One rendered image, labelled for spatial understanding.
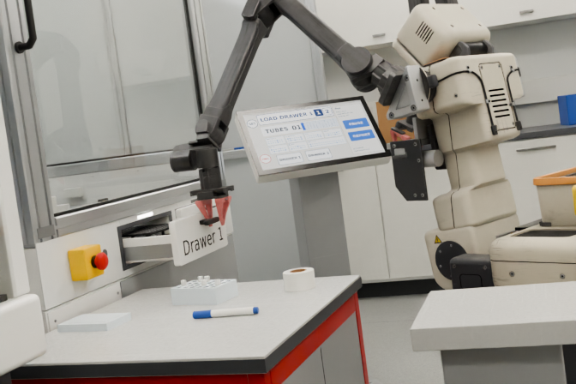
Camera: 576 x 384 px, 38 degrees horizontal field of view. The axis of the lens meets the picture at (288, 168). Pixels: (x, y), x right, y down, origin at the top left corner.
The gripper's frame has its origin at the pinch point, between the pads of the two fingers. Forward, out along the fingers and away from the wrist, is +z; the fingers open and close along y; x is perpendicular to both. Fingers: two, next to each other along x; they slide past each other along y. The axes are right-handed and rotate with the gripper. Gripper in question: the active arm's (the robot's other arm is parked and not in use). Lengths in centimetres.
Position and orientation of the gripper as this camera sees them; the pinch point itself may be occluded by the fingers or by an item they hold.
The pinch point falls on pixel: (216, 222)
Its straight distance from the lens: 220.7
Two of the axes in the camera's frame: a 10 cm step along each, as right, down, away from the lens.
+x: -3.3, 0.8, -9.4
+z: 1.3, 9.9, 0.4
